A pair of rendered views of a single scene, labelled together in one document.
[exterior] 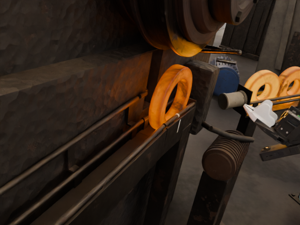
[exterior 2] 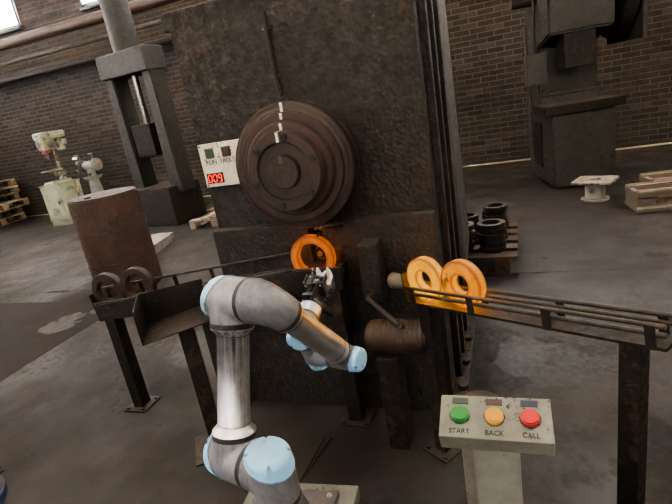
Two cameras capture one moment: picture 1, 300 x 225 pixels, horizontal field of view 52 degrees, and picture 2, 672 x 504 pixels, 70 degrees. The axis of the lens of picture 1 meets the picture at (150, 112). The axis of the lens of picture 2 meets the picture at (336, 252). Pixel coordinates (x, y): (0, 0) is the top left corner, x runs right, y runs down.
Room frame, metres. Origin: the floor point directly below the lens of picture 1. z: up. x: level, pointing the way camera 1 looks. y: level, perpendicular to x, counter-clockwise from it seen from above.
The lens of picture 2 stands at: (0.70, -1.88, 1.33)
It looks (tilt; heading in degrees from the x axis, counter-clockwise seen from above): 17 degrees down; 85
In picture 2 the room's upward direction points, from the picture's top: 10 degrees counter-clockwise
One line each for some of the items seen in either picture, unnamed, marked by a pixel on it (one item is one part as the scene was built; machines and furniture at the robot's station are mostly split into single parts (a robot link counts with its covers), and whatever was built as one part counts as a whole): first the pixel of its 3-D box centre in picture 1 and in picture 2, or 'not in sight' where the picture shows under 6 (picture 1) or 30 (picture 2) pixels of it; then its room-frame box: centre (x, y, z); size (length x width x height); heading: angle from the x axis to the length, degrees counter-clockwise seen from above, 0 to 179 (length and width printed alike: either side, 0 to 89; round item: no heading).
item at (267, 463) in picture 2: not in sight; (270, 470); (0.52, -0.87, 0.49); 0.13 x 0.12 x 0.14; 137
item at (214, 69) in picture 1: (193, 97); (373, 269); (0.97, -0.14, 0.68); 0.11 x 0.08 x 0.24; 65
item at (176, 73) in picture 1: (171, 98); (313, 257); (0.76, -0.05, 0.75); 0.18 x 0.03 x 0.18; 154
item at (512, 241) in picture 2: not in sight; (434, 232); (1.78, 1.64, 0.22); 1.20 x 0.81 x 0.44; 153
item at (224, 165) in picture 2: not in sight; (229, 162); (0.49, 0.19, 1.15); 0.26 x 0.02 x 0.18; 155
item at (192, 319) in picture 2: not in sight; (192, 374); (0.18, -0.06, 0.36); 0.26 x 0.20 x 0.72; 10
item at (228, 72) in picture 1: (222, 75); not in sight; (2.97, -0.64, 0.17); 0.57 x 0.31 x 0.34; 175
